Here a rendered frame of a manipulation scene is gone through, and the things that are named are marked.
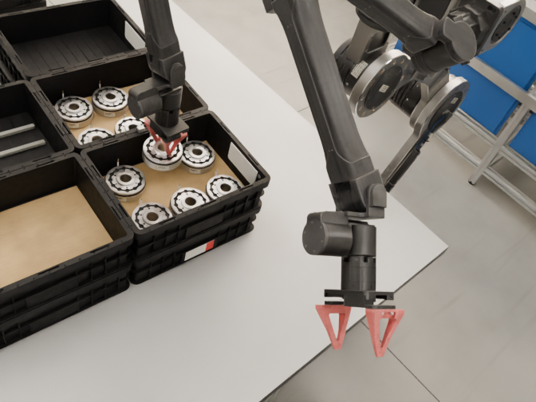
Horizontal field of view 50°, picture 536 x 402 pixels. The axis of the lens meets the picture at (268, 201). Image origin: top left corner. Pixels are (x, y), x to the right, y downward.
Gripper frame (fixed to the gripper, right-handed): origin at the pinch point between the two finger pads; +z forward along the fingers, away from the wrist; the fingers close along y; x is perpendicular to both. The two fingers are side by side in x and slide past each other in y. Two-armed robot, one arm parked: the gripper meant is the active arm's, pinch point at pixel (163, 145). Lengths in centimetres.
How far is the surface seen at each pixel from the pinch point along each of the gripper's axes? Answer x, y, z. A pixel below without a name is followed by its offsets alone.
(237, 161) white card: 17.8, 10.5, 6.5
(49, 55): 1, -58, 12
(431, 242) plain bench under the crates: 62, 59, 25
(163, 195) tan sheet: -3.7, 6.5, 11.4
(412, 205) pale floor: 144, 27, 96
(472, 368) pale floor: 93, 97, 94
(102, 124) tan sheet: -2.3, -24.4, 11.8
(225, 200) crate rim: 2.7, 21.9, 1.7
